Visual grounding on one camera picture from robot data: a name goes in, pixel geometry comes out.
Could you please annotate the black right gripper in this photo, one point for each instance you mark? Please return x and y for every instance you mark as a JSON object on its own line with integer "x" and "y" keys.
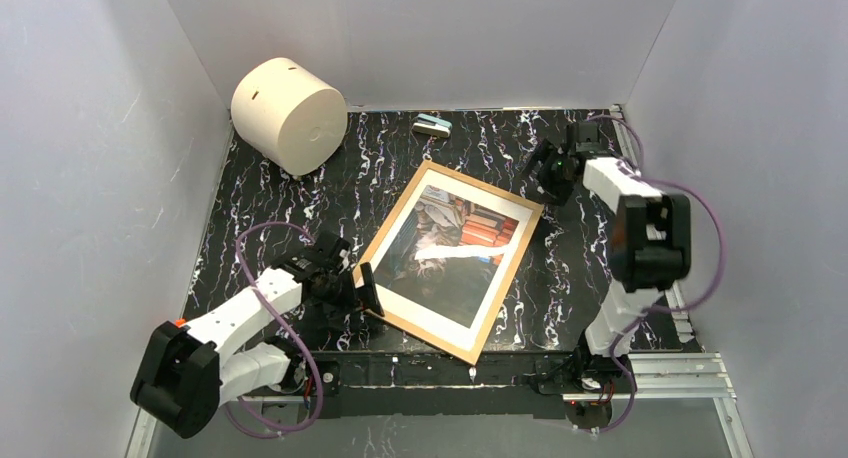
{"x": 546, "y": 174}

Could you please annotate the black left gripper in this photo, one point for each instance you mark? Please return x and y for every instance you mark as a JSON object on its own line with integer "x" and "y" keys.
{"x": 351, "y": 290}

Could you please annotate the light wooden picture frame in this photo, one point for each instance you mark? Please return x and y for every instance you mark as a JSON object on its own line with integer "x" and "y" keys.
{"x": 464, "y": 356}

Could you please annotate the cat and books photo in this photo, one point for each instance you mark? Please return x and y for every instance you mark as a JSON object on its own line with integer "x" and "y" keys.
{"x": 445, "y": 255}

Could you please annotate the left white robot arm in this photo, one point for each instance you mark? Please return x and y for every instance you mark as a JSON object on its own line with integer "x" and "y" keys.
{"x": 190, "y": 370}

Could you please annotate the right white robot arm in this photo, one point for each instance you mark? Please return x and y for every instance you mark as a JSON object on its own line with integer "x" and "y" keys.
{"x": 649, "y": 248}

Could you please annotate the teal white stapler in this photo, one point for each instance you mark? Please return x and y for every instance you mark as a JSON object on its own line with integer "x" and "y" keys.
{"x": 431, "y": 125}

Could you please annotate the large white cylinder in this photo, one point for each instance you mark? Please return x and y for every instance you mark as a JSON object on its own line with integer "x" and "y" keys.
{"x": 289, "y": 115}

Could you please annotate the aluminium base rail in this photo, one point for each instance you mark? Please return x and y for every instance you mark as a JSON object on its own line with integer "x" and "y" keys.
{"x": 430, "y": 405}

